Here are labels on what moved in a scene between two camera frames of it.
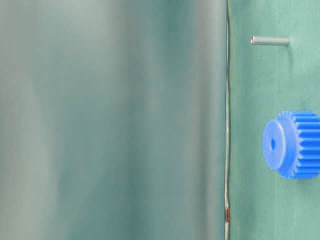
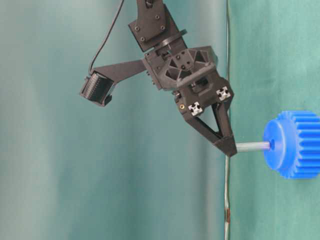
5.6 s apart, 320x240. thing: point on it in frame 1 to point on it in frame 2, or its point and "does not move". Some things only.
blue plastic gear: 291,144 does not move
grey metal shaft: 270,40 to 247,146
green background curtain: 113,119 does not move
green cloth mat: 265,80 does not move
